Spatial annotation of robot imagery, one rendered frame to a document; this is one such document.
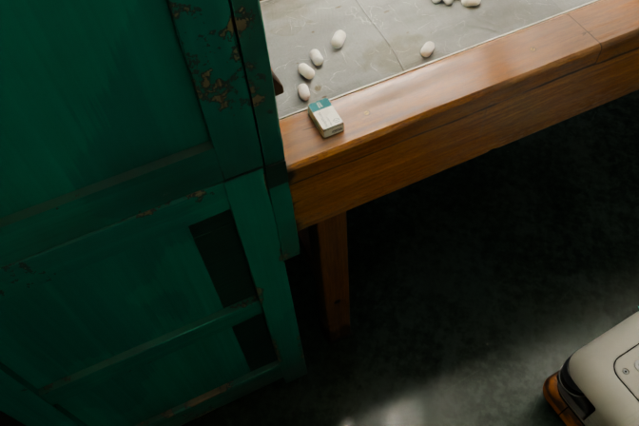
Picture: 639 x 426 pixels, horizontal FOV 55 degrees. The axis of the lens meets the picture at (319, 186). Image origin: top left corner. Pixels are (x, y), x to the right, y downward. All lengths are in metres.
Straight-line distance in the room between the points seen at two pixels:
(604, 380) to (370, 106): 0.72
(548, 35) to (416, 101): 0.28
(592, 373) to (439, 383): 0.38
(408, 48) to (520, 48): 0.19
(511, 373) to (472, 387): 0.10
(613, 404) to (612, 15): 0.72
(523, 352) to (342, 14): 0.93
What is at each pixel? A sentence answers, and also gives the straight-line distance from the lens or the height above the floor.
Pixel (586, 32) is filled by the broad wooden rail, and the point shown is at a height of 0.76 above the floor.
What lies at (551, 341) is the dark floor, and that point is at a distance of 1.67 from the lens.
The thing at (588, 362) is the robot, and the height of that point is 0.27.
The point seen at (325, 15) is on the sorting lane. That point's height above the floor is 0.74.
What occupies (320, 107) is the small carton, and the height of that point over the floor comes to 0.79.
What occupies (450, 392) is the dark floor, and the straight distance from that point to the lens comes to 1.57.
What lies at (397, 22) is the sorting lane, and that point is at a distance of 1.18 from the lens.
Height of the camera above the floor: 1.49
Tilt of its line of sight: 54 degrees down
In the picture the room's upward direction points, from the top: 5 degrees counter-clockwise
